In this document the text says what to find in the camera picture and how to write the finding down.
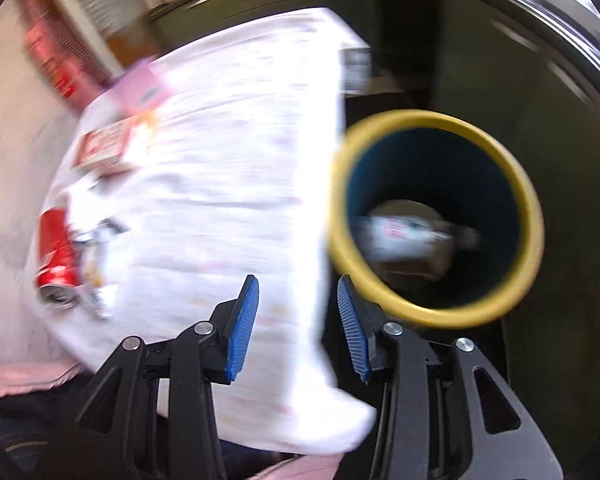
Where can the silver wrapper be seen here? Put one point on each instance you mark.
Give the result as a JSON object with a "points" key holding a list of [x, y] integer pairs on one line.
{"points": [[95, 240]]}

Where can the white wrapper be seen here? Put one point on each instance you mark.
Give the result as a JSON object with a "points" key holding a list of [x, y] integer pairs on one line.
{"points": [[395, 232]]}

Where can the red soda can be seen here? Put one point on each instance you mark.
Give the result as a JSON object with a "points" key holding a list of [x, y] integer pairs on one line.
{"points": [[55, 250]]}

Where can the red and white packet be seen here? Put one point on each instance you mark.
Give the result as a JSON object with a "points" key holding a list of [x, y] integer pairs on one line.
{"points": [[105, 142]]}

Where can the dark green kitchen cabinet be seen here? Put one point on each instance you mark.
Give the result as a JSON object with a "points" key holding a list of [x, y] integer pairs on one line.
{"points": [[530, 85]]}

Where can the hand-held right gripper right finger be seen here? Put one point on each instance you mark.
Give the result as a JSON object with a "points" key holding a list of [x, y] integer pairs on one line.
{"points": [[352, 325]]}

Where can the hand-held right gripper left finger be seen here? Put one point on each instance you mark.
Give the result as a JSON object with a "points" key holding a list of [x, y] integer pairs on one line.
{"points": [[242, 325]]}

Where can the blue bin with yellow rim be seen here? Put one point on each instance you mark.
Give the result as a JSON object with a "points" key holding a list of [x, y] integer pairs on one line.
{"points": [[430, 117]]}

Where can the pink tissue box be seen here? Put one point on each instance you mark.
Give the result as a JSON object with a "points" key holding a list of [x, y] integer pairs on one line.
{"points": [[140, 85]]}

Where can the white dotted tablecloth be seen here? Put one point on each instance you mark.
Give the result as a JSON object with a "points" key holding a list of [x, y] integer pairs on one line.
{"points": [[230, 185]]}

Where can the red striped apron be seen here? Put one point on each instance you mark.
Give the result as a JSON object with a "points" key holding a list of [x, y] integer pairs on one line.
{"points": [[50, 40]]}

